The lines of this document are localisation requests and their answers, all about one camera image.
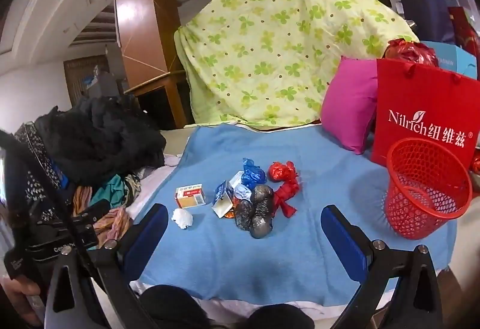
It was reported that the white tissue wad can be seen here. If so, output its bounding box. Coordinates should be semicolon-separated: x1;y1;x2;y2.
171;210;194;230

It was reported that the blue plastic bag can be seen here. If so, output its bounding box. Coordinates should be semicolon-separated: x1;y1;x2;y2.
240;157;266;189

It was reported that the light blue cardboard box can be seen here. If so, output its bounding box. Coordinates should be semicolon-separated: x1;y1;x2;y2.
420;40;477;80

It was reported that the wooden pillar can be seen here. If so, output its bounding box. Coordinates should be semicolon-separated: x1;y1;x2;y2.
114;0;173;93

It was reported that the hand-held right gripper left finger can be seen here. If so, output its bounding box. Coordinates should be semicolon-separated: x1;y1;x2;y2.
45;203;169;329

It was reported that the black white dotted garment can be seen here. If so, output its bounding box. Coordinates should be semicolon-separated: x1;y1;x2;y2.
11;121;72;225

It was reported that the red gift box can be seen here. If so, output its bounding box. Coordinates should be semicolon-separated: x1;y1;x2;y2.
448;7;480;49

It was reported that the pink pillow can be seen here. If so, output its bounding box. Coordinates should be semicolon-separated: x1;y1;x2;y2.
320;56;379;155

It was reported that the small grey plastic bag wad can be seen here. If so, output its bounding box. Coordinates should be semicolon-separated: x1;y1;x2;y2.
233;200;256;232

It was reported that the light blue wrapper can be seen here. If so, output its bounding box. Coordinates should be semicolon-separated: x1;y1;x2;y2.
232;185;256;202

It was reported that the light blue towel blanket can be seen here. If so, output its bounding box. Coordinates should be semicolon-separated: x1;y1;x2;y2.
137;123;458;309

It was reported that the striped colourful cloth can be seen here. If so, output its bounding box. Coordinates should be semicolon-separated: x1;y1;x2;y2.
71;185;134;245

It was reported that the pile of black clothes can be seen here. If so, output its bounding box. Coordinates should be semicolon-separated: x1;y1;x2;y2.
35;95;167;185

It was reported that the red paper gift bag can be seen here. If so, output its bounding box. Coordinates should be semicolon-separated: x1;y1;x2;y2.
371;58;480;174

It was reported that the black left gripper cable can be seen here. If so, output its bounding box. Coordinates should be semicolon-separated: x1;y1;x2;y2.
0;129;109;277

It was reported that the large grey plastic bag wad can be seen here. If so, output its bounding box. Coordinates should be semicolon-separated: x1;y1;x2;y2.
249;185;276;240

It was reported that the orange white medicine box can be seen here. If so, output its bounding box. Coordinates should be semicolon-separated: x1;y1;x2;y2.
174;184;207;210

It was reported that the teal cloth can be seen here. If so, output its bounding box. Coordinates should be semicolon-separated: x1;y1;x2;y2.
90;175;126;210

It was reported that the person's left hand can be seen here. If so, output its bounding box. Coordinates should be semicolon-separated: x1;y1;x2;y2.
0;272;43;327

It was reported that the green clover print quilt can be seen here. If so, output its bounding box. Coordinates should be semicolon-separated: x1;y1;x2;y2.
174;0;421;127

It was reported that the person's dark trouser leg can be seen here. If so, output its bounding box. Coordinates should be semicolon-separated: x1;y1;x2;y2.
139;284;316;329

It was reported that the twisted red plastic bag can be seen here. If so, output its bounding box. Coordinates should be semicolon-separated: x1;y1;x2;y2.
273;179;302;219

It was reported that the shiny red plastic bag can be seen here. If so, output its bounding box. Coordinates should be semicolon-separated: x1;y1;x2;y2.
386;38;439;69

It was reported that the red mesh plastic basket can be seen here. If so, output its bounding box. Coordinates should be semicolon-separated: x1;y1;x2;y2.
384;137;473;240

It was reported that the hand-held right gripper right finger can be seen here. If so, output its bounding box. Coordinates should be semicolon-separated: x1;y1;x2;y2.
322;205;443;329

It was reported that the navy bag with orange handle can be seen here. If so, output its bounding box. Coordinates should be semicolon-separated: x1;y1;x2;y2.
394;0;451;41

